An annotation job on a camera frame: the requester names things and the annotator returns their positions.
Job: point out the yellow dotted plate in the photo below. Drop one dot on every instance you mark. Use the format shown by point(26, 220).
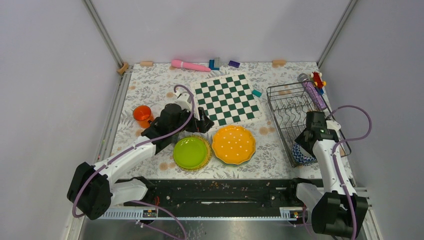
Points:
point(233, 143)

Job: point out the woven bamboo tray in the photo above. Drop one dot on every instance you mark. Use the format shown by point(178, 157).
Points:
point(209, 155)

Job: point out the blue dotted plate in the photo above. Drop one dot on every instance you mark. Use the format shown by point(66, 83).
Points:
point(235, 163)

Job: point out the floral table mat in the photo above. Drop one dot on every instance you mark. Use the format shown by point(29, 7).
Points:
point(153, 87)

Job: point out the tan wooden block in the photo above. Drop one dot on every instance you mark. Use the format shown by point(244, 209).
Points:
point(146, 63)
point(278, 63)

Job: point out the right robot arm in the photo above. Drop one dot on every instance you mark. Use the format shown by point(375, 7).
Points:
point(338, 210)

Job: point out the red yellow toy figure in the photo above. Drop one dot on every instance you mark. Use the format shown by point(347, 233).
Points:
point(317, 79)

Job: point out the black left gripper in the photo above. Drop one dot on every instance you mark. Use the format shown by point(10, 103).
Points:
point(204, 124)

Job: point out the blue L-shaped block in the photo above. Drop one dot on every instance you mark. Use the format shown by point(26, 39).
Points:
point(211, 65)

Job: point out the orange mug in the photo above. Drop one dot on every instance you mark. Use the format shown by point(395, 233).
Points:
point(143, 115)

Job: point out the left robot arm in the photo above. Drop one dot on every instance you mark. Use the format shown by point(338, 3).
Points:
point(94, 188)

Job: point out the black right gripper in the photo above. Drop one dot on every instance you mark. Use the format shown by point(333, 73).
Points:
point(301, 141)

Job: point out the left tan wooden block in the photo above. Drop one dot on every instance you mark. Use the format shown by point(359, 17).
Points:
point(146, 63)

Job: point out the blue white patterned bowl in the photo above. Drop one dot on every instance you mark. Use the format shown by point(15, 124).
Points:
point(301, 156)

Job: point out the grey block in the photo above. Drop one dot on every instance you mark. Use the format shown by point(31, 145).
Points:
point(217, 62)

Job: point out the right tan wooden block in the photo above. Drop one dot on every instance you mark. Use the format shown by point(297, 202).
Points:
point(278, 63)

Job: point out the corner wooden block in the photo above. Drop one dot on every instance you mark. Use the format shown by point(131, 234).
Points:
point(123, 69)

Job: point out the teal small block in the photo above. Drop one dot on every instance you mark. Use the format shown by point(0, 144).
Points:
point(256, 93)

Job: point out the pink wand massager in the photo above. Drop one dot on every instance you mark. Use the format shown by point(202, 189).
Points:
point(189, 66)

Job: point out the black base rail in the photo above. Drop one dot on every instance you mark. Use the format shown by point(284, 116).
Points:
point(208, 198)

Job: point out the green white chessboard mat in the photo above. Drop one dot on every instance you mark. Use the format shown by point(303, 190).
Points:
point(228, 100)

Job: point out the purple brick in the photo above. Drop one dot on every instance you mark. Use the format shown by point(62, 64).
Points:
point(234, 64)

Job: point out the black wire dish rack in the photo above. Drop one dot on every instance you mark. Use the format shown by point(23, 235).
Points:
point(289, 104)

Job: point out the lime green plate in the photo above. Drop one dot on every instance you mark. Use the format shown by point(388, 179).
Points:
point(190, 153)

